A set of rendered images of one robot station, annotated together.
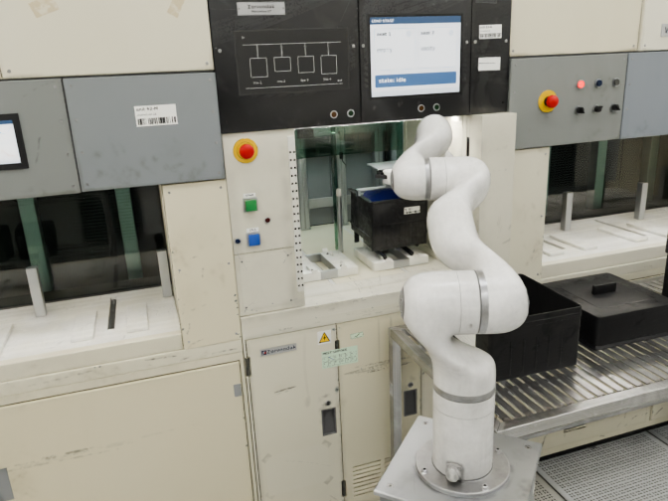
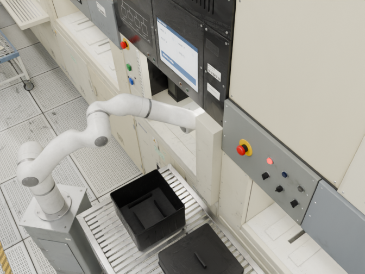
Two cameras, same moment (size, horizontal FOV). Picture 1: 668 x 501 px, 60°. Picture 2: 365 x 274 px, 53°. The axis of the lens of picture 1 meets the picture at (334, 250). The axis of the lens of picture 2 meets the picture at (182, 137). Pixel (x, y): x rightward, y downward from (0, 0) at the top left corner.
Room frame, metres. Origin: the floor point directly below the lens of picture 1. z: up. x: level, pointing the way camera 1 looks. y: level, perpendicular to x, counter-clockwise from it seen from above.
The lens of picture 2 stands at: (1.41, -1.47, 2.47)
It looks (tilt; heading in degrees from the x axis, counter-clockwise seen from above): 48 degrees down; 75
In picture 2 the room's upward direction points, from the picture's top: 3 degrees counter-clockwise
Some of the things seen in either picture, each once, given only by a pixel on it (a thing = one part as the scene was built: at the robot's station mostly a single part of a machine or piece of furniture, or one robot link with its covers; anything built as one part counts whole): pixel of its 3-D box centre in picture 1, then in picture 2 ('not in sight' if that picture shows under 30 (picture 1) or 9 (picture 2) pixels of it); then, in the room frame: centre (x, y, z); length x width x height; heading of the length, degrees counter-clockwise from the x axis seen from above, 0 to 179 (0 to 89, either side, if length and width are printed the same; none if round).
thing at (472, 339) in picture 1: (506, 323); (148, 209); (1.48, -0.48, 0.85); 0.28 x 0.28 x 0.17; 16
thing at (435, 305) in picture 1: (447, 331); (35, 166); (1.00, -0.21, 1.07); 0.19 x 0.12 x 0.24; 87
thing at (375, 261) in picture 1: (390, 253); not in sight; (2.03, -0.21, 0.89); 0.22 x 0.21 x 0.04; 18
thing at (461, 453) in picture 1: (462, 426); (48, 195); (1.00, -0.24, 0.85); 0.19 x 0.19 x 0.18
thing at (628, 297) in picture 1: (602, 303); (200, 264); (1.64, -0.82, 0.83); 0.29 x 0.29 x 0.13; 17
